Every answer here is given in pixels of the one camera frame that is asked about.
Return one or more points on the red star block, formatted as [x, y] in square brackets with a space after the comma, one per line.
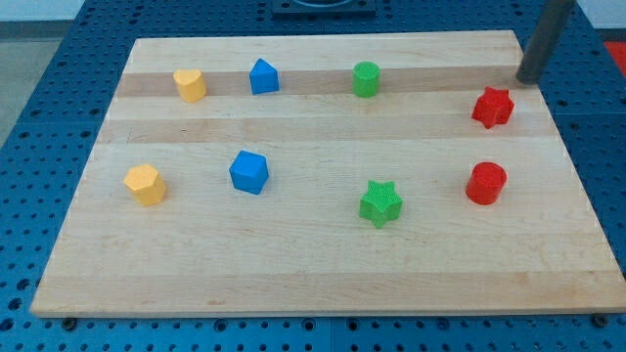
[493, 107]

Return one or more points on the green star block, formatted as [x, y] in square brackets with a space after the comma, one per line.
[380, 204]

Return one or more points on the blue cube block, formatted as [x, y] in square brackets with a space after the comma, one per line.
[249, 172]

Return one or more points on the wooden board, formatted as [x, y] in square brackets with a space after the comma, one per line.
[300, 248]

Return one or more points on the green cylinder block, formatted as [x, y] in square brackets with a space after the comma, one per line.
[366, 78]

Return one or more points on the yellow heart block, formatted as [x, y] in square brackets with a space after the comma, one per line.
[190, 84]

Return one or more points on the yellow hexagon block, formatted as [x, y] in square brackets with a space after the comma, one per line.
[145, 184]

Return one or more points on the red cylinder block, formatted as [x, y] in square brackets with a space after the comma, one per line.
[486, 182]

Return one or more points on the blue perforated table plate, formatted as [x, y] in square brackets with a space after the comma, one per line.
[44, 155]

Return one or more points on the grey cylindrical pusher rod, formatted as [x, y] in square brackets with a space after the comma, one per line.
[544, 40]

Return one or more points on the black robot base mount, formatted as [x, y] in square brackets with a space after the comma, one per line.
[323, 7]

